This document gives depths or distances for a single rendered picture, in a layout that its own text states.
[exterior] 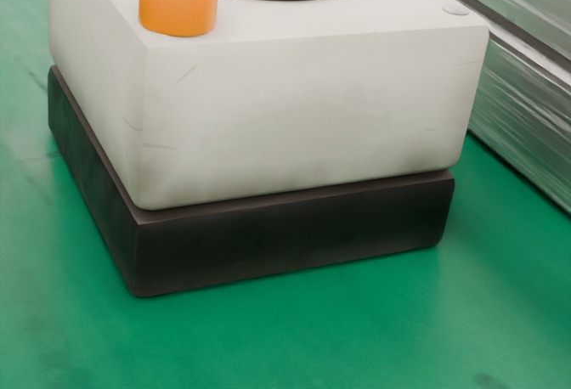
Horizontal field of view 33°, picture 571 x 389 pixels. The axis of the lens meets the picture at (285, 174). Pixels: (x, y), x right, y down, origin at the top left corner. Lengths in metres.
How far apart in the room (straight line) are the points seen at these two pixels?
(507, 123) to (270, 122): 0.10
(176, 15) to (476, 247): 0.10
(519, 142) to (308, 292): 0.09
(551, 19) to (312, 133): 0.09
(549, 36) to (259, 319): 0.11
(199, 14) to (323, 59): 0.03
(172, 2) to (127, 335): 0.07
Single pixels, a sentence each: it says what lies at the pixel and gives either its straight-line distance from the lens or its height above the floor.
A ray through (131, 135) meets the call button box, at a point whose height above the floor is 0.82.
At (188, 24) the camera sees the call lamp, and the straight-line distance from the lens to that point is 0.18.
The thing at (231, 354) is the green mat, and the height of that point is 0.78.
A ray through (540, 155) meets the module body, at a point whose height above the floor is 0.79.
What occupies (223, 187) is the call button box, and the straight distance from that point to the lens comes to 0.20.
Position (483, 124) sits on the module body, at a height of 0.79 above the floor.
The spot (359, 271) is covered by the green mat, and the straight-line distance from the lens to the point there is 0.23.
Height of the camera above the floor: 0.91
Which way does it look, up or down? 30 degrees down
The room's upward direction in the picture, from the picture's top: 8 degrees clockwise
